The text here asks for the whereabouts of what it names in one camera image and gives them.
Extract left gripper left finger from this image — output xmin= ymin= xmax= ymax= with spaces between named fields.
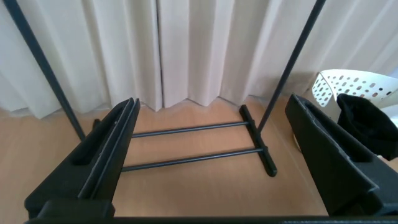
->
xmin=24 ymin=97 xmax=141 ymax=218

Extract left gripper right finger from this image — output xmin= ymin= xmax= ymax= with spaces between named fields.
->
xmin=285 ymin=93 xmax=398 ymax=217

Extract black shorts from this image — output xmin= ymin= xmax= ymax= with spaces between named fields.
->
xmin=336 ymin=93 xmax=398 ymax=162

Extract white laundry basket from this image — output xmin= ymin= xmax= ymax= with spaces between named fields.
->
xmin=292 ymin=68 xmax=398 ymax=152

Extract black clothes rack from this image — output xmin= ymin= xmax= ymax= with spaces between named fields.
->
xmin=1 ymin=0 xmax=327 ymax=178

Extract white curtain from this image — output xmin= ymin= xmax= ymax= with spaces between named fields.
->
xmin=0 ymin=0 xmax=398 ymax=119

